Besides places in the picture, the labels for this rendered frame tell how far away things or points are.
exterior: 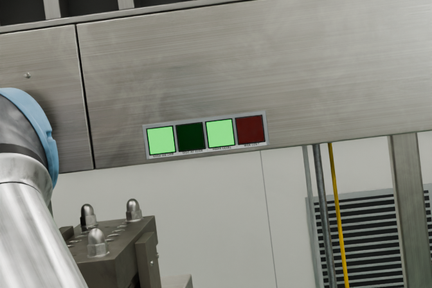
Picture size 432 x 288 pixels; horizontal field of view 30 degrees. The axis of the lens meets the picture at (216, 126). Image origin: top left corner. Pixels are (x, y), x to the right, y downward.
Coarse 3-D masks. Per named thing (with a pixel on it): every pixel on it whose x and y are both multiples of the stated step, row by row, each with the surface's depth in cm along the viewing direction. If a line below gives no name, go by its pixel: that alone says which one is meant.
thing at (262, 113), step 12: (180, 120) 162; (192, 120) 161; (204, 120) 161; (216, 120) 161; (264, 120) 160; (144, 132) 162; (204, 132) 161; (264, 132) 160; (204, 144) 161; (240, 144) 161; (252, 144) 160; (264, 144) 160; (156, 156) 162; (168, 156) 162
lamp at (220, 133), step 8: (224, 120) 161; (208, 128) 161; (216, 128) 161; (224, 128) 161; (208, 136) 161; (216, 136) 161; (224, 136) 161; (232, 136) 161; (216, 144) 161; (224, 144) 161; (232, 144) 161
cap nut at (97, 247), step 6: (96, 228) 131; (90, 234) 131; (96, 234) 130; (102, 234) 131; (90, 240) 131; (96, 240) 130; (102, 240) 131; (90, 246) 130; (96, 246) 130; (102, 246) 130; (90, 252) 131; (96, 252) 130; (102, 252) 130; (108, 252) 132
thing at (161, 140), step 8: (160, 128) 162; (168, 128) 162; (152, 136) 162; (160, 136) 162; (168, 136) 162; (152, 144) 162; (160, 144) 162; (168, 144) 162; (152, 152) 162; (160, 152) 162
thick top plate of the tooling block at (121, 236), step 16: (80, 224) 167; (112, 224) 162; (128, 224) 159; (144, 224) 157; (80, 240) 148; (112, 240) 143; (128, 240) 142; (80, 256) 133; (112, 256) 129; (128, 256) 138; (80, 272) 128; (96, 272) 128; (112, 272) 128; (128, 272) 136
